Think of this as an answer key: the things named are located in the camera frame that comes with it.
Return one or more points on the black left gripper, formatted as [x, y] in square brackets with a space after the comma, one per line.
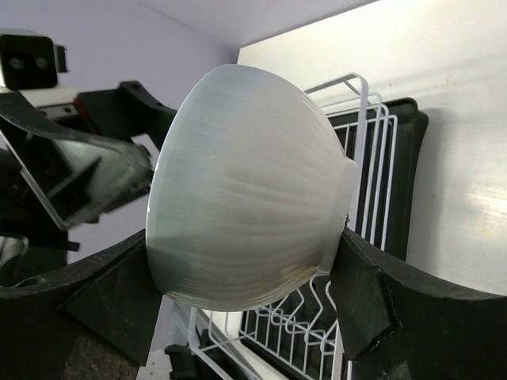
[54, 177]

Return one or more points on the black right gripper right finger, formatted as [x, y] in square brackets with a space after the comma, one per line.
[398, 322]

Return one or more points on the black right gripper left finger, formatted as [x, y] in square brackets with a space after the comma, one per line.
[93, 319]

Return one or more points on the black drip tray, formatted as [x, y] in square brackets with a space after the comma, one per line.
[298, 337]

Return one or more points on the white wire dish rack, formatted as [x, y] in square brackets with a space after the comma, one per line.
[273, 184]

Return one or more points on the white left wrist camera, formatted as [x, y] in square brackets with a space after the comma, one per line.
[31, 64]

